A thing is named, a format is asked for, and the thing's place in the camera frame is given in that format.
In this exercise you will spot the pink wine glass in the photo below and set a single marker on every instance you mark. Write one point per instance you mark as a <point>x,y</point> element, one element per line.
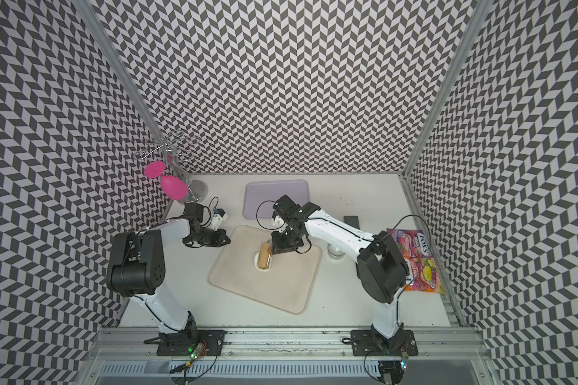
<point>172,186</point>

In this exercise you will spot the colourful candy bag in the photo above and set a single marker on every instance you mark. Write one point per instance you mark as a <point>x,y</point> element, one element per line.
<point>424,273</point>

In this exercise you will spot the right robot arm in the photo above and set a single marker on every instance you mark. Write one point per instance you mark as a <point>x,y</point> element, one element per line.
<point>383,271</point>

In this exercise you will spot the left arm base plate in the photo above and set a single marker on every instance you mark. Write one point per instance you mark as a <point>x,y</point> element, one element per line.
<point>183,344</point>

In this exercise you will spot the black handled metal spatula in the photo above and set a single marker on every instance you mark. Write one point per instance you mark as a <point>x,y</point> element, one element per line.
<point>352,221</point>

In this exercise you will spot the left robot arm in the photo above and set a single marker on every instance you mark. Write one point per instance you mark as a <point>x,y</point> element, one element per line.
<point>137,267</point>

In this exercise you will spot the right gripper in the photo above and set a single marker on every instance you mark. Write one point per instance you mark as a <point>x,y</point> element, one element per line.
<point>282,246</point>

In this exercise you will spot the purple plastic tray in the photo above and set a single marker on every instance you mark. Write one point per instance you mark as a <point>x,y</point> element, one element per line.
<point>260,196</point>

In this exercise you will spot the wooden dough roller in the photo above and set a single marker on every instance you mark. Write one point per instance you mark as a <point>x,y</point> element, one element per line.
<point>266,246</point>

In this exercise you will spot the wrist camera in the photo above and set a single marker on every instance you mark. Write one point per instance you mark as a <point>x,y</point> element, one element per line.
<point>219,216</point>
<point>278,223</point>

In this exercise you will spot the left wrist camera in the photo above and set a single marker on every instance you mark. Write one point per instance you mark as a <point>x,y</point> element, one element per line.
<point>219,216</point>

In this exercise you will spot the beige plastic tray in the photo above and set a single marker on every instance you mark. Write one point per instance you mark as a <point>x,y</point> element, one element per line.
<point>285,286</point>

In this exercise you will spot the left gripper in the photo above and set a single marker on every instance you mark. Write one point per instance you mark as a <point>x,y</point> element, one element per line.
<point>221,233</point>

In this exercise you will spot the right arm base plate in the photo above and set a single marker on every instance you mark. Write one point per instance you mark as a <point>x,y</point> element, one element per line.
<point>370,342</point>

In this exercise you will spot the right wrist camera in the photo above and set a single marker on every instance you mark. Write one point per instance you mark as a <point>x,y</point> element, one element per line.
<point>278,223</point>

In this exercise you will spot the white dough ball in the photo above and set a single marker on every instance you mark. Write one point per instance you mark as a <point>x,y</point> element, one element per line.
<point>262,260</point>

